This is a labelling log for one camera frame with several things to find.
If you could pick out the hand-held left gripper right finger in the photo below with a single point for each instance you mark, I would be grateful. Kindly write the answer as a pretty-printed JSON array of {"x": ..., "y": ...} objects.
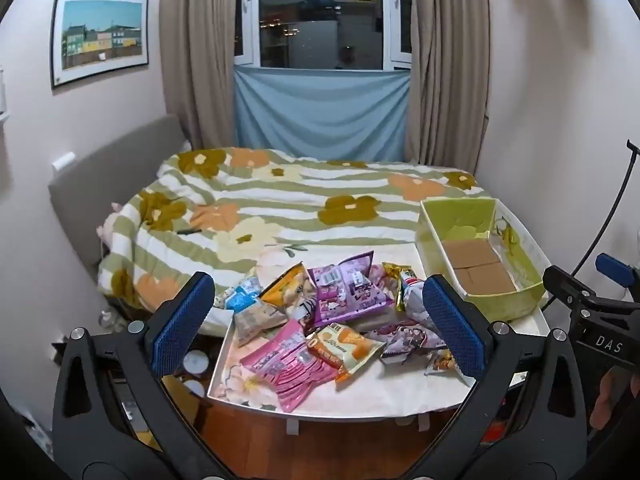
[{"x": 450, "y": 325}]

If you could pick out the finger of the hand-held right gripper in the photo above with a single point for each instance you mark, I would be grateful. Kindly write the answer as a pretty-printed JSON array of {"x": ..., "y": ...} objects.
[
  {"x": 565, "y": 282},
  {"x": 615, "y": 270}
]

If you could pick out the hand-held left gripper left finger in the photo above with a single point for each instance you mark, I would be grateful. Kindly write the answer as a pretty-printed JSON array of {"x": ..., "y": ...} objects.
[{"x": 182, "y": 325}]

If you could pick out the red yellow snack packet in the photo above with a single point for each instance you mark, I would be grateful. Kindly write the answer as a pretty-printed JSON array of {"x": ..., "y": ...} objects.
[{"x": 442, "y": 362}]

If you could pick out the purple cartoon snack packet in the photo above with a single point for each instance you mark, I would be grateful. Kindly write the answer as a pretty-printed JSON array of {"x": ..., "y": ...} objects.
[{"x": 410, "y": 337}]

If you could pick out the white red snack packet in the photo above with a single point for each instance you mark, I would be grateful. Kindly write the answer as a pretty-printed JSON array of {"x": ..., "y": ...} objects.
[{"x": 412, "y": 292}]

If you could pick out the blue white snack packet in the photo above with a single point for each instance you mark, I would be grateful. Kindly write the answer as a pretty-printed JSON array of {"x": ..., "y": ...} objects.
[{"x": 242, "y": 297}]

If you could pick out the beige blue snack packet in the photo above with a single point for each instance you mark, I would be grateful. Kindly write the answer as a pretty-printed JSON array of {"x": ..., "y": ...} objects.
[{"x": 257, "y": 322}]

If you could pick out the green cardboard box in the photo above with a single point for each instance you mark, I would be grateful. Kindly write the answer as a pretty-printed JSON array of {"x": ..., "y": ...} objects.
[{"x": 432, "y": 247}]

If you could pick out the white orange snack packet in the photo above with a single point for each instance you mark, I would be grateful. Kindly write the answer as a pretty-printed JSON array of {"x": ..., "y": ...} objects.
[{"x": 350, "y": 350}]

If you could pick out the large pink snack packet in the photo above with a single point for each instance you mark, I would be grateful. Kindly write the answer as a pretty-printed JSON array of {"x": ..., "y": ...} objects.
[{"x": 287, "y": 367}]

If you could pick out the person's right hand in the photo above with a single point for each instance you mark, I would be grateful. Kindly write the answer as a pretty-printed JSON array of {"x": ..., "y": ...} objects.
[{"x": 607, "y": 395}]

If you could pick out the white round container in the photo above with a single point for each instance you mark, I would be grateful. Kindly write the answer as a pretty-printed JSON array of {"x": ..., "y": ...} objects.
[
  {"x": 194, "y": 389},
  {"x": 196, "y": 362}
]

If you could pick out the gold brown snack packet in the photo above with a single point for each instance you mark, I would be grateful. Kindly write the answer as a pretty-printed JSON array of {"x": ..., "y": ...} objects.
[{"x": 397, "y": 285}]

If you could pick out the white folding table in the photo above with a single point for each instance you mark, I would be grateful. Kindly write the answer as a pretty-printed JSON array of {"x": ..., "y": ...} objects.
[{"x": 390, "y": 395}]

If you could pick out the small black object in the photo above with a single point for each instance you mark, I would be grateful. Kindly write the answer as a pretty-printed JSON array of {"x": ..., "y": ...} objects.
[{"x": 187, "y": 231}]

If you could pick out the floral striped blanket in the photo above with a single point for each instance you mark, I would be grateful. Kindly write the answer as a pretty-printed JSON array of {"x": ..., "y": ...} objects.
[{"x": 300, "y": 195}]

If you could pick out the grey bed headboard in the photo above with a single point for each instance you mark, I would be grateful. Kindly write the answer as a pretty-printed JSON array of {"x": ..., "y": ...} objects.
[{"x": 100, "y": 170}]

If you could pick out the beige curtain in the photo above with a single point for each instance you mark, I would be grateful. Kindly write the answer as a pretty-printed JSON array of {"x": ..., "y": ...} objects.
[
  {"x": 200, "y": 60},
  {"x": 450, "y": 85}
]

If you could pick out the light blue cloth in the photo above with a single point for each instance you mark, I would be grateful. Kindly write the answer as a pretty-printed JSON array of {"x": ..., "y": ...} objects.
[{"x": 320, "y": 115}]

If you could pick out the framed picture of houses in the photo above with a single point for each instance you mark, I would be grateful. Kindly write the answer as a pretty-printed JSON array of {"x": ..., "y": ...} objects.
[{"x": 100, "y": 30}]

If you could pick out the white framed window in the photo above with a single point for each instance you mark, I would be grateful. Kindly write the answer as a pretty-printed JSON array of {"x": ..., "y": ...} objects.
[{"x": 320, "y": 30}]

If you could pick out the white wall switch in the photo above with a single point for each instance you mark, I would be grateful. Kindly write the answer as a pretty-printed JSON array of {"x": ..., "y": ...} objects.
[{"x": 63, "y": 161}]

